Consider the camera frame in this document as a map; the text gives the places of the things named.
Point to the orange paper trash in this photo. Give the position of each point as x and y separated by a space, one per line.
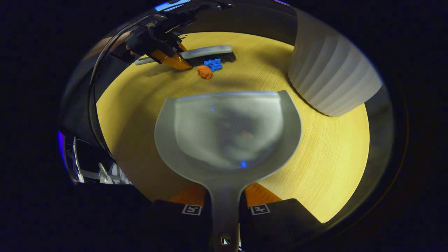
204 72

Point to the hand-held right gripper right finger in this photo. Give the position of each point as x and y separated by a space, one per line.
276 227

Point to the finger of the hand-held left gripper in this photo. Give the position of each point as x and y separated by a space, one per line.
173 61
182 47

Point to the white ribbed garbage bin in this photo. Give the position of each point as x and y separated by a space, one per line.
329 77

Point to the grey dustpan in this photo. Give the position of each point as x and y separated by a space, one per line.
227 133

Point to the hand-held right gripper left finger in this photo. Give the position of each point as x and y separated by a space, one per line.
168 224

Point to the black backdrop cloth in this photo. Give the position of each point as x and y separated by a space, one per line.
252 21

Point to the metal frame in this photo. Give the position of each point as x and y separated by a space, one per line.
103 173

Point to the small grey broom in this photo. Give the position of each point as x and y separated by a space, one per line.
210 50

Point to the blue paper trash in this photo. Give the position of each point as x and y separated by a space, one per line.
213 64

